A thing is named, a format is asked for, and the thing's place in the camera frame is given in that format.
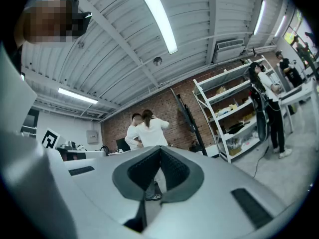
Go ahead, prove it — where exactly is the white air conditioner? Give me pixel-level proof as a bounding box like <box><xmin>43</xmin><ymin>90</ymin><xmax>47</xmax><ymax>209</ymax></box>
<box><xmin>211</xmin><ymin>38</ymin><xmax>246</xmax><ymax>64</ymax></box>

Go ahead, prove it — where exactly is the white metal shelf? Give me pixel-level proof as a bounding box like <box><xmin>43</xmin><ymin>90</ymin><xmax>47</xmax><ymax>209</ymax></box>
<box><xmin>192</xmin><ymin>55</ymin><xmax>282</xmax><ymax>163</ymax></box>

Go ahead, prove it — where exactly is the long ceiling light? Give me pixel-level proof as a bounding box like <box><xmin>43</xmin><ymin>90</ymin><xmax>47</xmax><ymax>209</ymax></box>
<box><xmin>274</xmin><ymin>15</ymin><xmax>287</xmax><ymax>37</ymax></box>
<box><xmin>253</xmin><ymin>0</ymin><xmax>267</xmax><ymax>36</ymax></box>
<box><xmin>57</xmin><ymin>87</ymin><xmax>99</xmax><ymax>105</ymax></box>
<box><xmin>141</xmin><ymin>0</ymin><xmax>179</xmax><ymax>55</ymax></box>

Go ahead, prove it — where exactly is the black TV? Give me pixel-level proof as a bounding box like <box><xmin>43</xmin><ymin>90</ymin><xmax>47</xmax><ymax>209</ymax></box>
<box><xmin>170</xmin><ymin>88</ymin><xmax>197</xmax><ymax>133</ymax></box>

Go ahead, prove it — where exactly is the grey wall electrical box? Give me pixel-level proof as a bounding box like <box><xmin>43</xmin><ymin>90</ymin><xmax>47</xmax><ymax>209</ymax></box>
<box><xmin>86</xmin><ymin>130</ymin><xmax>99</xmax><ymax>144</ymax></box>

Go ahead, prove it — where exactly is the white table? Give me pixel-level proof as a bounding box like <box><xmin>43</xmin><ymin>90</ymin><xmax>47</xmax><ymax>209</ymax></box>
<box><xmin>278</xmin><ymin>80</ymin><xmax>319</xmax><ymax>134</ymax></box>

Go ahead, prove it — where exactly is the person's head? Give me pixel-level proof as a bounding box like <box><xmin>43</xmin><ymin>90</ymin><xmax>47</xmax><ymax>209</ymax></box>
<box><xmin>13</xmin><ymin>0</ymin><xmax>83</xmax><ymax>46</ymax></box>

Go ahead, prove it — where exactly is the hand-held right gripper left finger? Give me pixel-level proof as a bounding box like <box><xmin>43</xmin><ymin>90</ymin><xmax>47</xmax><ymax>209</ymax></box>
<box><xmin>44</xmin><ymin>145</ymin><xmax>162</xmax><ymax>239</ymax></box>

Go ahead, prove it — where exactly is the black head camera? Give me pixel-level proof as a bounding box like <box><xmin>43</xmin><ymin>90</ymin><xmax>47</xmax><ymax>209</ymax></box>
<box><xmin>71</xmin><ymin>10</ymin><xmax>93</xmax><ymax>37</ymax></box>

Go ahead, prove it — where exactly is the window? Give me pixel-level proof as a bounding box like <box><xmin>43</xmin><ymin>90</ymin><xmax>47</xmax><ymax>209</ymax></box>
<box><xmin>284</xmin><ymin>8</ymin><xmax>315</xmax><ymax>59</ymax></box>

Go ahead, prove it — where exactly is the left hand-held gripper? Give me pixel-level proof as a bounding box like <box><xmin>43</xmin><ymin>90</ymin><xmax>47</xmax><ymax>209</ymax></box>
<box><xmin>41</xmin><ymin>127</ymin><xmax>108</xmax><ymax>162</ymax></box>

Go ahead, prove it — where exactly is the black computer monitor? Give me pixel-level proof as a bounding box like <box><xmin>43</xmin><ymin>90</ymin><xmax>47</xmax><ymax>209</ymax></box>
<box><xmin>116</xmin><ymin>137</ymin><xmax>132</xmax><ymax>153</ymax></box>

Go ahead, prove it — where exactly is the white desk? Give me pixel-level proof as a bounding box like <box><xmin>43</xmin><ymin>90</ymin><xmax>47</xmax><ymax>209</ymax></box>
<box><xmin>107</xmin><ymin>149</ymin><xmax>132</xmax><ymax>156</ymax></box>

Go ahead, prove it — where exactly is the black floor cable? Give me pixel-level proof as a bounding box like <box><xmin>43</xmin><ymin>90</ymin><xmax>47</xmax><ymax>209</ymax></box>
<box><xmin>253</xmin><ymin>145</ymin><xmax>271</xmax><ymax>179</ymax></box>

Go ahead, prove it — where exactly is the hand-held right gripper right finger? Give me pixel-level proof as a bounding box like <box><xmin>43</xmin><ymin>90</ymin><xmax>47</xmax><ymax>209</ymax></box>
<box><xmin>143</xmin><ymin>145</ymin><xmax>310</xmax><ymax>239</ymax></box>

